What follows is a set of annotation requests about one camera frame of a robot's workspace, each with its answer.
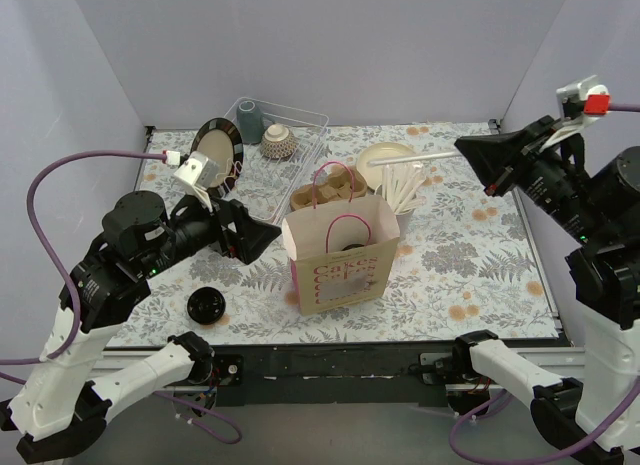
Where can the grey blue mug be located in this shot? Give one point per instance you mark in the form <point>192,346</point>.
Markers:
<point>250,121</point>

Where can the patterned ceramic bowl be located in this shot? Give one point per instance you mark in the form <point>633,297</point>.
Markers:
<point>278,142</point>

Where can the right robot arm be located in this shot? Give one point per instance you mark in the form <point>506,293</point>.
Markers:
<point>594,420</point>

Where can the floral table mat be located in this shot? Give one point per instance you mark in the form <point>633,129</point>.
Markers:
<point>466,263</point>

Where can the cream round plate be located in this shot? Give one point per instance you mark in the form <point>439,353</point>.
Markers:
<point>383,150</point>

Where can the pink paper gift bag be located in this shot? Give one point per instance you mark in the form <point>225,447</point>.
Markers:
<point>324,277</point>

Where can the white paper straw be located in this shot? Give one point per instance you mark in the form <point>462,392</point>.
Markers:
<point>413,158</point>

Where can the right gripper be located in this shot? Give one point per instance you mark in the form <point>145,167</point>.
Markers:
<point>522,158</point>

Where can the white wire dish rack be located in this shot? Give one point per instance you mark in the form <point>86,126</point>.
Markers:
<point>265,184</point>

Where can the black rimmed cream plate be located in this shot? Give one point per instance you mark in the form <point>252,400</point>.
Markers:
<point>220,141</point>

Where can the white straw holder cup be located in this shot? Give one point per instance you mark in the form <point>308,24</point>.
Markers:
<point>399,187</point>

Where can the black mounting rail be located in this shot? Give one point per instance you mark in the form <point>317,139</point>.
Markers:
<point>334,373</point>

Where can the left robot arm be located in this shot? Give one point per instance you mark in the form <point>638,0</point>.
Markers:
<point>60,410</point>

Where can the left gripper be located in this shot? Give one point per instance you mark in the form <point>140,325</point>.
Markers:
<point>226,230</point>

